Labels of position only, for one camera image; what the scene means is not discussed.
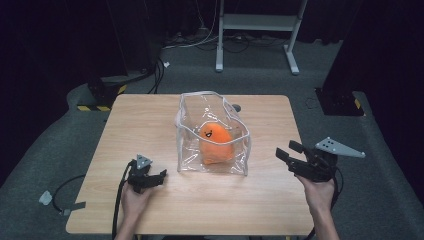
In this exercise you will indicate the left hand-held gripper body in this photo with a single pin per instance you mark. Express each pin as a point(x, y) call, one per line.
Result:
point(138, 175)

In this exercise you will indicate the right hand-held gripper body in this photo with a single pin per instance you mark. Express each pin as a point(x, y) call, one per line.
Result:
point(316, 166)

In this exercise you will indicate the orange plush toy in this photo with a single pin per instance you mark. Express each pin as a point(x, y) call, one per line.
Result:
point(216, 143)

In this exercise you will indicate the clear plastic bag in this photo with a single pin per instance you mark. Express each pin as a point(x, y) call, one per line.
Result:
point(213, 110)

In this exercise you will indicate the person's right hand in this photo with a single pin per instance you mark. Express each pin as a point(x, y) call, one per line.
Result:
point(318, 195)

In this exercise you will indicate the person's left hand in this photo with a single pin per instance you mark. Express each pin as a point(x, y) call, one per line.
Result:
point(133, 203)

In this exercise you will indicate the black yellow-striped stand base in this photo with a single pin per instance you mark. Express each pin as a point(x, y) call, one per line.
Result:
point(100, 95)
point(336, 104)

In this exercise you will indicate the dark round table grommet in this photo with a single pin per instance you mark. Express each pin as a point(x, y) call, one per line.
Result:
point(236, 107)

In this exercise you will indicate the grey tape strip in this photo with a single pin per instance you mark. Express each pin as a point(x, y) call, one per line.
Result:
point(75, 207)

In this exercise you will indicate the light grey tape piece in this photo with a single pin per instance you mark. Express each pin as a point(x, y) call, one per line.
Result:
point(45, 198)

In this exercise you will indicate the white metal stand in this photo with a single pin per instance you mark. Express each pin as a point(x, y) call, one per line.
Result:
point(256, 22)

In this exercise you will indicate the black curtain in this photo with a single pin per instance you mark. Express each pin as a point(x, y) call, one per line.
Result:
point(50, 50)
point(386, 50)

